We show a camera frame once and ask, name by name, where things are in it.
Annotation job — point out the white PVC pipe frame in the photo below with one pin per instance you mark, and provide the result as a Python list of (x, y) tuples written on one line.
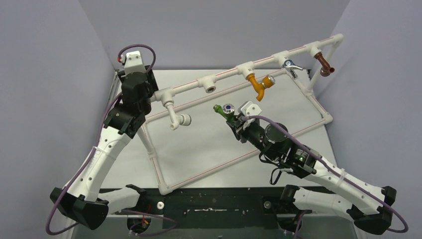
[(327, 47)]

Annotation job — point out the orange plastic faucet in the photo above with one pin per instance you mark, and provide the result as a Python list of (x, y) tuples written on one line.
[(267, 82)]

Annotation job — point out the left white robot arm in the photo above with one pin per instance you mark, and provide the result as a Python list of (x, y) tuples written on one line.
[(80, 199)]

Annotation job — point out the white plastic faucet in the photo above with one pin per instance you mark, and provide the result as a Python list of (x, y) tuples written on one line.
[(177, 120)]

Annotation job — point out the green plastic faucet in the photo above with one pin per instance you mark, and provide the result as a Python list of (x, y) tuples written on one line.
[(227, 111)]

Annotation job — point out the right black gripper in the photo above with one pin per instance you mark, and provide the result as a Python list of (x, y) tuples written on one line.
[(237, 125)]

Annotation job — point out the chrome metal faucet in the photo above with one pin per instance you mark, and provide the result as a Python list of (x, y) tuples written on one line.
[(291, 67)]

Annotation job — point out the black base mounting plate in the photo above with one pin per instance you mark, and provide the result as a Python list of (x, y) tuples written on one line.
[(212, 208)]

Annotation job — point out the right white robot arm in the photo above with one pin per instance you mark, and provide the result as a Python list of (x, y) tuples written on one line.
[(365, 205)]

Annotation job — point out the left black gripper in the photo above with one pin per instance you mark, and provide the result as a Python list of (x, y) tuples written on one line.
[(153, 89)]

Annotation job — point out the brown plastic faucet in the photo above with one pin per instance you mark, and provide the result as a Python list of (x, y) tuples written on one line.
[(326, 68)]

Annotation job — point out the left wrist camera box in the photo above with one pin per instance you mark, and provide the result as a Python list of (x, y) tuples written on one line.
[(132, 62)]

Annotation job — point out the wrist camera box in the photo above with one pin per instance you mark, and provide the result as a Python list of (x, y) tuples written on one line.
[(246, 111), (132, 62)]

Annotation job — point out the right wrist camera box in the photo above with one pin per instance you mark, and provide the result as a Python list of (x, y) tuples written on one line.
[(246, 111)]

